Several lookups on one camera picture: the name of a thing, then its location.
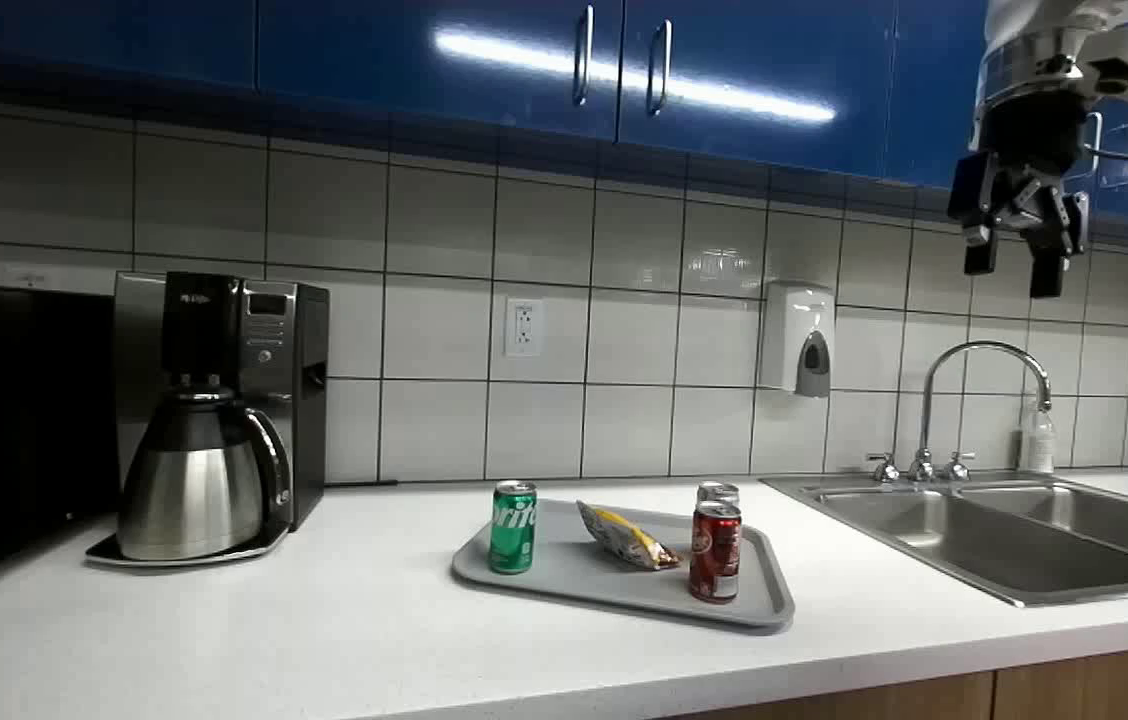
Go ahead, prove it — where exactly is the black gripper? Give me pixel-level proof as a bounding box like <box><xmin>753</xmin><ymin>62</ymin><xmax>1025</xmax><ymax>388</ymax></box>
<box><xmin>943</xmin><ymin>77</ymin><xmax>1097</xmax><ymax>298</ymax></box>

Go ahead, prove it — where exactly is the white wall soap dispenser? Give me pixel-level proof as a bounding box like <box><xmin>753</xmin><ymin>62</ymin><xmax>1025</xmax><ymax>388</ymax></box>
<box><xmin>755</xmin><ymin>279</ymin><xmax>840</xmax><ymax>399</ymax></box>

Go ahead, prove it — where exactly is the wooden base cabinet front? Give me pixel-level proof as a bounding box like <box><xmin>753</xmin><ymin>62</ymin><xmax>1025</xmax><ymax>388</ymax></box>
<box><xmin>994</xmin><ymin>638</ymin><xmax>1128</xmax><ymax>720</ymax></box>

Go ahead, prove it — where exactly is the black microwave oven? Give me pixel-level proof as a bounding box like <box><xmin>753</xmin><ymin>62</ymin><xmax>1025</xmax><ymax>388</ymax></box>
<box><xmin>0</xmin><ymin>274</ymin><xmax>120</xmax><ymax>593</ymax></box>

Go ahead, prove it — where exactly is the yellow brown chip bag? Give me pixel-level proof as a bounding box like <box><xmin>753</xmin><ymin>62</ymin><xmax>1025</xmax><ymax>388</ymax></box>
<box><xmin>574</xmin><ymin>496</ymin><xmax>686</xmax><ymax>577</ymax></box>

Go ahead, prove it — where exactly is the clear soap bottle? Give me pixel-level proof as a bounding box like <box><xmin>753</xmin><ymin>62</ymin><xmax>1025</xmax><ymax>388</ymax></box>
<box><xmin>1018</xmin><ymin>394</ymin><xmax>1059</xmax><ymax>480</ymax></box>

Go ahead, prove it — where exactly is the stainless steel carafe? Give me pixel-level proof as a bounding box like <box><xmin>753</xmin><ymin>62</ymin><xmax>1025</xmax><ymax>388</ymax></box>
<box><xmin>115</xmin><ymin>388</ymin><xmax>298</xmax><ymax>564</ymax></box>

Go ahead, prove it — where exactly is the red soda can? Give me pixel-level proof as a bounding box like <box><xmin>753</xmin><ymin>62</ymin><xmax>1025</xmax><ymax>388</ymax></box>
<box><xmin>686</xmin><ymin>496</ymin><xmax>744</xmax><ymax>602</ymax></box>

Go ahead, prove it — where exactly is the chrome gooseneck faucet spout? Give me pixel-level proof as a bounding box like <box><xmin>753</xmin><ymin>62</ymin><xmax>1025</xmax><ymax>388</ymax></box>
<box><xmin>917</xmin><ymin>334</ymin><xmax>1059</xmax><ymax>482</ymax></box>

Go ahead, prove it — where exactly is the white wall power outlet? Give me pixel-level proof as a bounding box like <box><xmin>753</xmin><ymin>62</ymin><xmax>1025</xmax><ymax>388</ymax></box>
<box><xmin>499</xmin><ymin>297</ymin><xmax>549</xmax><ymax>359</ymax></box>

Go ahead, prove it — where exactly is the green soda can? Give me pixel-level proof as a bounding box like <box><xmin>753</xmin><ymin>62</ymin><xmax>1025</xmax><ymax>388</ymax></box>
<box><xmin>486</xmin><ymin>474</ymin><xmax>543</xmax><ymax>578</ymax></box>

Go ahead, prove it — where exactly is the stainless steel double sink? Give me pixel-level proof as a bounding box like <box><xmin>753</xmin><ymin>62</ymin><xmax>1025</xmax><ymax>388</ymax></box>
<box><xmin>776</xmin><ymin>473</ymin><xmax>1128</xmax><ymax>610</ymax></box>

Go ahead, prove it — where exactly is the black steel coffee maker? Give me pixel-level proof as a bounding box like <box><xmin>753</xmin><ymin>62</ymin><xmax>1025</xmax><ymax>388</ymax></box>
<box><xmin>80</xmin><ymin>267</ymin><xmax>332</xmax><ymax>577</ymax></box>

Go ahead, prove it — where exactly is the grey plastic tray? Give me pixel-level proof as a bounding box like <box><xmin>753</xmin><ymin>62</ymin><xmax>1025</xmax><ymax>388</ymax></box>
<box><xmin>449</xmin><ymin>496</ymin><xmax>799</xmax><ymax>637</ymax></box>

